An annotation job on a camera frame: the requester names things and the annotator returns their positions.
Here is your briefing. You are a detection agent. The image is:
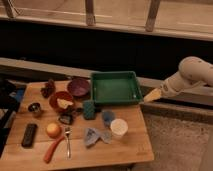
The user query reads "yellow orange apple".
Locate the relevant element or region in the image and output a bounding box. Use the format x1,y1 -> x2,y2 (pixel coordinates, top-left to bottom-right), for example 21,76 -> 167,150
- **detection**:
46,123 -> 61,138

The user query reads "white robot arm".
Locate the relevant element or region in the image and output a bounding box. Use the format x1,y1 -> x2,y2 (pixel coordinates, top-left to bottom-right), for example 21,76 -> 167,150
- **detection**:
143,56 -> 213,102

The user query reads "purple bowl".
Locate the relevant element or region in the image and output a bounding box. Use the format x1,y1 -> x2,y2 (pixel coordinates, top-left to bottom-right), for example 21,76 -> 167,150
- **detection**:
67,78 -> 90,97

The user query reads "green plastic tray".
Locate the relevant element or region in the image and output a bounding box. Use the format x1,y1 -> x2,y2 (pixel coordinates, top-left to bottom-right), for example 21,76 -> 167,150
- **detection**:
90,71 -> 143,105

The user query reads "white plastic cup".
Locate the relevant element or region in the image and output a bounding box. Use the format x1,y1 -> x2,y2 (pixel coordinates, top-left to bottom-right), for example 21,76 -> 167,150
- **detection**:
110,118 -> 128,138

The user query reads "small blue cup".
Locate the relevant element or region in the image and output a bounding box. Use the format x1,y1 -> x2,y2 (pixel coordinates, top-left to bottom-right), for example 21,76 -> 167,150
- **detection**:
102,111 -> 115,127

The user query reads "crumpled blue cloth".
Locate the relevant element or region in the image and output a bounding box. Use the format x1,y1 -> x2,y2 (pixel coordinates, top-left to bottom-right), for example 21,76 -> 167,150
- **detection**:
84,128 -> 111,148

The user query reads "yellow sponge piece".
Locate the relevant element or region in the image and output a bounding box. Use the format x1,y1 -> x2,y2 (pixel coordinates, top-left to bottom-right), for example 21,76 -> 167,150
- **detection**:
57,99 -> 73,109

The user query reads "small dark toy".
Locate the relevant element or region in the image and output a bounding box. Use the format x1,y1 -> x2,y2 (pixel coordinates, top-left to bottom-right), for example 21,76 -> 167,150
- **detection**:
59,114 -> 74,125

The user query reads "silver fork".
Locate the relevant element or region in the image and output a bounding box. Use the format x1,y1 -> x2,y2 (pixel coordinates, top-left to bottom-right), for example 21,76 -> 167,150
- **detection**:
65,127 -> 71,158

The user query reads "dark grape bunch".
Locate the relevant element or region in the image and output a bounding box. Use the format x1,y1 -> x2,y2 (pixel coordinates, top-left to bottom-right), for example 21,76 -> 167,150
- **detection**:
41,79 -> 56,98

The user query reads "orange carrot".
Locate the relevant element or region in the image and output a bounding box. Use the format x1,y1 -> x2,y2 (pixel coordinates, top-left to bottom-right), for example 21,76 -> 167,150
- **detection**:
43,136 -> 65,163

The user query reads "small metal cup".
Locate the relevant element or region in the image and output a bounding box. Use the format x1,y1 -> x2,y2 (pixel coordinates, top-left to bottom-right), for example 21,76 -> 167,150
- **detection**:
28,102 -> 42,117

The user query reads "black remote control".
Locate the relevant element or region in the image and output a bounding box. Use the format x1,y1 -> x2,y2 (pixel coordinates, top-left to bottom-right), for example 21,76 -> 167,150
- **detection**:
21,123 -> 37,148

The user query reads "dark chair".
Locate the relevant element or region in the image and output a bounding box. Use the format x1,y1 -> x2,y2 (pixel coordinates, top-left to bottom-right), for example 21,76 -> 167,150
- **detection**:
0,78 -> 25,157

